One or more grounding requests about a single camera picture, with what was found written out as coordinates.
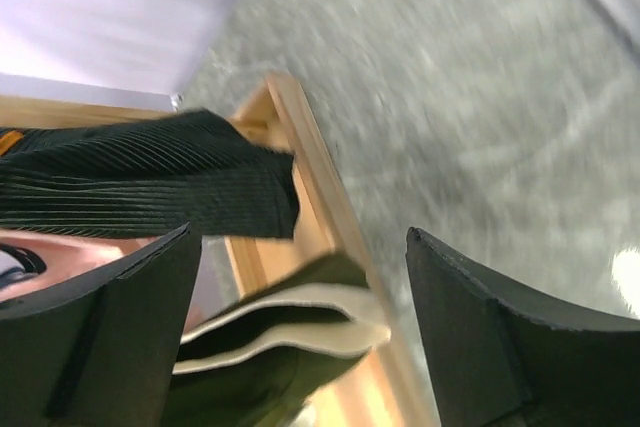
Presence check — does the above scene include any pink hanging underwear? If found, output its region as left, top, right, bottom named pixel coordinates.
left=1, top=230, right=156, bottom=302

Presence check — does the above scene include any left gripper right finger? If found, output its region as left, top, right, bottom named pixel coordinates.
left=406, top=228, right=639, bottom=426

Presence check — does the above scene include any black striped hanging underwear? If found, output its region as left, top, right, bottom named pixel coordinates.
left=1, top=110, right=300, bottom=239

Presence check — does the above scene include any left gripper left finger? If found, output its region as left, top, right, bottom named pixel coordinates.
left=1, top=225, right=201, bottom=426

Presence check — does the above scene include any wooden clothes rack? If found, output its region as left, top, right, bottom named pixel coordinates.
left=1, top=74, right=433, bottom=426

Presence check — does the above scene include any olive green underwear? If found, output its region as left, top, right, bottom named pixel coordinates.
left=160, top=251, right=391, bottom=426

